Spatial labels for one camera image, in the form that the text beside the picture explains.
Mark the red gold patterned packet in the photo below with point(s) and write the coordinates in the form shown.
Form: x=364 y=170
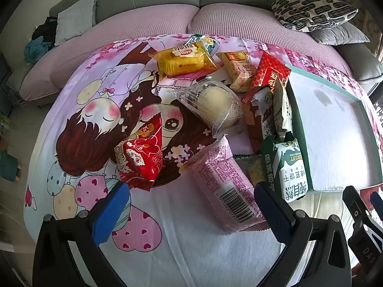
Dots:
x=269 y=71

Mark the pink ribbed seat cover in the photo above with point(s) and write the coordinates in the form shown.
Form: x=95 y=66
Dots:
x=143 y=21

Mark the clear bun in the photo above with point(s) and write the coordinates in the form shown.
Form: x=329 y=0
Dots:
x=214 y=104

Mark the red flower print packet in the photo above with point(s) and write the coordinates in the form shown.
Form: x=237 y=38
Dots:
x=143 y=152

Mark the teal stool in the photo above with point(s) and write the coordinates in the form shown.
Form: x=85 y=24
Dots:
x=9 y=164

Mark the green white snack packet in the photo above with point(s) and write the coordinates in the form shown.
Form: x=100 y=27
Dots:
x=206 y=43

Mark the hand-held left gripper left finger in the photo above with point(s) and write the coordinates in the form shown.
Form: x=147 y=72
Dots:
x=112 y=212

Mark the black white patterned pillow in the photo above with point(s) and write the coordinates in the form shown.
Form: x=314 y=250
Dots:
x=314 y=9

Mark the light grey pillow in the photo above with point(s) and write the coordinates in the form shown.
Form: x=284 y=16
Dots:
x=73 y=18

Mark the orange cream snack packet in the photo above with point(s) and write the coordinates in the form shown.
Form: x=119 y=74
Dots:
x=239 y=71

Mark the small green yellow packet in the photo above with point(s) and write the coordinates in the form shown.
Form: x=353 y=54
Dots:
x=251 y=169

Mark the pink barcode snack packet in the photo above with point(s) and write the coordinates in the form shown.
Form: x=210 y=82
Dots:
x=221 y=185

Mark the green brown biscuit packet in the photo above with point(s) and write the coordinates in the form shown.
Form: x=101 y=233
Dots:
x=287 y=167

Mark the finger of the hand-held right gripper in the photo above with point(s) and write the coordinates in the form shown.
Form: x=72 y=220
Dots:
x=354 y=204
x=377 y=201

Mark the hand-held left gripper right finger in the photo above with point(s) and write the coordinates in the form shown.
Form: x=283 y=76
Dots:
x=275 y=212

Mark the brown white snack packet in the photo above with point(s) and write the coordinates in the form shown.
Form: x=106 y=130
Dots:
x=269 y=110

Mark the teal white box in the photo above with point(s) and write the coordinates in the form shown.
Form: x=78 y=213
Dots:
x=323 y=119

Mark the dark grey pillow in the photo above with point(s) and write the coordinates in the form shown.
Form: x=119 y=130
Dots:
x=344 y=36

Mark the cartoon printed pink blanket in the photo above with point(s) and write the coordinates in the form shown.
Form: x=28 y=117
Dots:
x=89 y=125

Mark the yellow cake packet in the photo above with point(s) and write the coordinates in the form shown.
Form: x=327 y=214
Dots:
x=182 y=62

